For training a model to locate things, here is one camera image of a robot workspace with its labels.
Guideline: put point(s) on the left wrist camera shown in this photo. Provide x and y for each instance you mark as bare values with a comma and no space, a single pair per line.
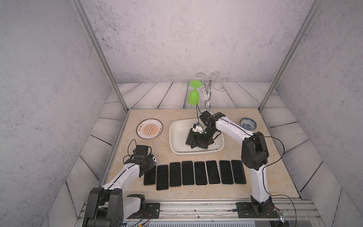
141,150

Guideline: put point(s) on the orange patterned round plate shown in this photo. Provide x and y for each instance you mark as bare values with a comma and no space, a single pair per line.
149,129

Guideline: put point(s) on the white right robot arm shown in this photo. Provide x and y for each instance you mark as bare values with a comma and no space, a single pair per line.
254,154

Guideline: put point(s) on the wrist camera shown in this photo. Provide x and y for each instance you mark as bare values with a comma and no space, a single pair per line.
141,150
197,128

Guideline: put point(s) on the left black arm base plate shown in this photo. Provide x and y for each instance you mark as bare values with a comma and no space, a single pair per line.
149,210

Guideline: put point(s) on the phone with purple clear case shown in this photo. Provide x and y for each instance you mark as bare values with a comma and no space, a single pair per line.
150,176

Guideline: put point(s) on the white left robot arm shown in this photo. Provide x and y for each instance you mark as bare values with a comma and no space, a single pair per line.
106,206

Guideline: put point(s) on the black phone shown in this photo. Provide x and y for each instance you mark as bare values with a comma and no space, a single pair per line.
238,172
213,173
226,172
162,177

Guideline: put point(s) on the white plastic storage box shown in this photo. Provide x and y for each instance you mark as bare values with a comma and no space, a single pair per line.
185,138

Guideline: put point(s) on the blue white ceramic bowl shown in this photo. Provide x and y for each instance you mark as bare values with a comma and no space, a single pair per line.
248,124

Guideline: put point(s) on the aluminium frame post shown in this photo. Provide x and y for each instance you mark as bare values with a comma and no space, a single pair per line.
79,9
312,12

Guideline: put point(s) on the left aluminium frame post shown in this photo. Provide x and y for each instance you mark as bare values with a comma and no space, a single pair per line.
79,9

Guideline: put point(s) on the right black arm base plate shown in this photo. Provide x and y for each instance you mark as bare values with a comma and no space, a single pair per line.
256,210

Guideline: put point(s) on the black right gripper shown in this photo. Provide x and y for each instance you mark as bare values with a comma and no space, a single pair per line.
197,135

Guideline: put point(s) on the right aluminium frame post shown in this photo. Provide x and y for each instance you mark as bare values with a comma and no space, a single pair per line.
312,12

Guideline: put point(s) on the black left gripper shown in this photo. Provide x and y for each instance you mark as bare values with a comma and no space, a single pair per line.
152,161

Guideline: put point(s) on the aluminium rail front frame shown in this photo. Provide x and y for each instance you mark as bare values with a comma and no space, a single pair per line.
223,213

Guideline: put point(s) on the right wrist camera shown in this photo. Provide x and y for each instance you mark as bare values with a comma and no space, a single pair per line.
197,128

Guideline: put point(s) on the silver wire glass rack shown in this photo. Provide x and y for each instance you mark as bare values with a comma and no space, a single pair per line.
209,85

